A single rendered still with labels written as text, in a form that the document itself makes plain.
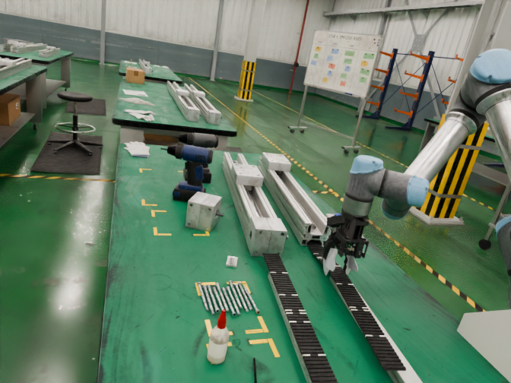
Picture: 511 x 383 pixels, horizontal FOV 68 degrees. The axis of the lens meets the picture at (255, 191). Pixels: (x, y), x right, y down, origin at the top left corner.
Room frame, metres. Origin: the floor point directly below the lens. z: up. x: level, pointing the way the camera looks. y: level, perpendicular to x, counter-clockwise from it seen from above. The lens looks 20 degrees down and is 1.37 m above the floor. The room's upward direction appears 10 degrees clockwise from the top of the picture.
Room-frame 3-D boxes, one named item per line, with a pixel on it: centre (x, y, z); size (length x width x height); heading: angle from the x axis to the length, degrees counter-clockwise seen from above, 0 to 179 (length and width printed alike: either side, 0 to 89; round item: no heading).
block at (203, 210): (1.20, 0.15, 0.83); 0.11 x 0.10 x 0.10; 83
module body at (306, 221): (1.57, -0.13, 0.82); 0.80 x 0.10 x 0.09; 14
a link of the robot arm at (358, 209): (0.97, -0.28, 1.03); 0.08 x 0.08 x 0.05
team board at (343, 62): (7.13, -1.07, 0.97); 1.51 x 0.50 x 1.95; 41
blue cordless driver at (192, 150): (1.40, 0.28, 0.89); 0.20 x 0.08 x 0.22; 93
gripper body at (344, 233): (0.96, -0.28, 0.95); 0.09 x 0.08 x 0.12; 15
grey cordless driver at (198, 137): (1.63, 0.30, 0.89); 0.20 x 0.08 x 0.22; 110
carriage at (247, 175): (1.53, 0.05, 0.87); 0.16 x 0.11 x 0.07; 14
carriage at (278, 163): (1.82, -0.07, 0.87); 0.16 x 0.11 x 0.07; 14
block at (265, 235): (1.10, -0.07, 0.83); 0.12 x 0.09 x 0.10; 104
